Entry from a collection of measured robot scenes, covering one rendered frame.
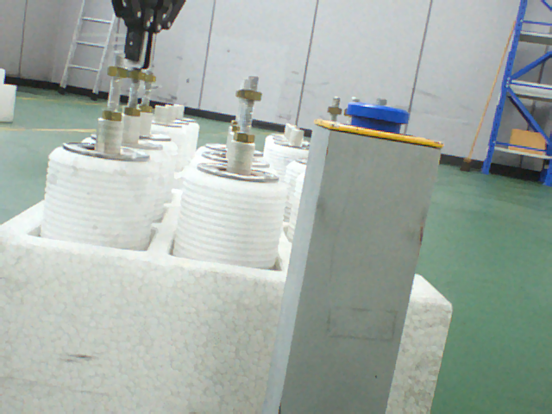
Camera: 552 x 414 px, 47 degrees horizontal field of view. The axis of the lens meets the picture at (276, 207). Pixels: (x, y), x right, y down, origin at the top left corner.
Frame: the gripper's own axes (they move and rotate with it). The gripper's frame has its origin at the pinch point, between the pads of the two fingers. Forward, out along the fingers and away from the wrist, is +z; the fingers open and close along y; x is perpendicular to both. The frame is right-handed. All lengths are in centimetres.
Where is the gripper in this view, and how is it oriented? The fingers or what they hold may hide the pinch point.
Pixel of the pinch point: (139, 49)
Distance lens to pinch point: 70.5
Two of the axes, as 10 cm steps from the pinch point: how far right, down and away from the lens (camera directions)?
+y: 3.7, -0.8, 9.2
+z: -1.7, 9.7, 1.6
